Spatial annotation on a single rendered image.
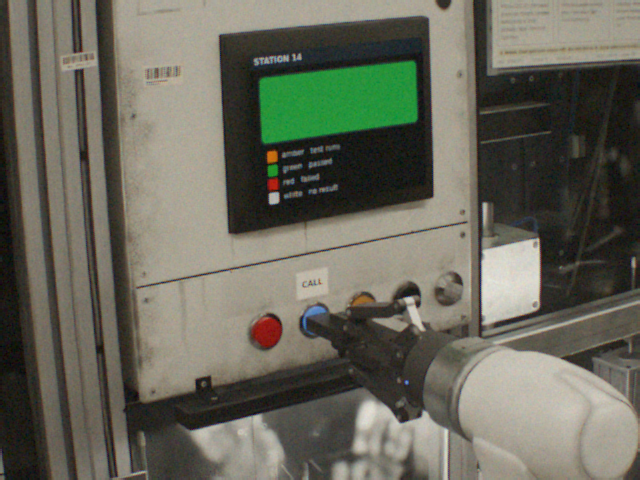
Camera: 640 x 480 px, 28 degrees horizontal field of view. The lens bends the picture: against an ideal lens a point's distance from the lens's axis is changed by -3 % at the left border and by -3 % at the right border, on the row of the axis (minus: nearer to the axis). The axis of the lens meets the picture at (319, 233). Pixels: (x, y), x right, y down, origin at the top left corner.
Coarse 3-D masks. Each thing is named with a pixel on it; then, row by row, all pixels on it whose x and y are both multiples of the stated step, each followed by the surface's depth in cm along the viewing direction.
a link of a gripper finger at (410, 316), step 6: (408, 300) 127; (408, 306) 127; (414, 306) 127; (402, 312) 127; (408, 312) 126; (414, 312) 127; (396, 318) 127; (402, 318) 127; (408, 318) 127; (414, 318) 126; (408, 324) 127; (420, 324) 126
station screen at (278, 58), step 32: (256, 64) 130; (288, 64) 132; (320, 64) 134; (352, 64) 137; (384, 64) 139; (416, 64) 141; (256, 96) 131; (416, 96) 142; (256, 128) 132; (384, 128) 140; (416, 128) 142; (256, 160) 133; (288, 160) 135; (320, 160) 137; (352, 160) 139; (384, 160) 141; (416, 160) 143; (256, 192) 133; (288, 192) 135; (320, 192) 137; (352, 192) 139
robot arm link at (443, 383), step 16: (448, 352) 119; (464, 352) 118; (480, 352) 117; (432, 368) 119; (448, 368) 117; (464, 368) 116; (432, 384) 118; (448, 384) 117; (432, 400) 118; (448, 400) 116; (432, 416) 120; (448, 416) 117
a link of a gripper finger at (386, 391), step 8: (352, 368) 135; (352, 376) 135; (360, 376) 134; (368, 376) 134; (376, 376) 134; (368, 384) 133; (376, 384) 132; (384, 384) 132; (392, 384) 133; (376, 392) 132; (384, 392) 131; (392, 392) 131; (400, 392) 131; (384, 400) 131; (392, 400) 130; (392, 408) 130; (400, 408) 129; (400, 416) 129; (408, 416) 129
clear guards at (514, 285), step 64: (512, 0) 151; (576, 0) 156; (512, 64) 152; (576, 64) 158; (512, 128) 154; (576, 128) 160; (512, 192) 156; (576, 192) 162; (512, 256) 158; (576, 256) 164; (512, 320) 160; (576, 320) 166; (256, 384) 141; (192, 448) 138; (256, 448) 143; (320, 448) 148; (384, 448) 153; (448, 448) 158
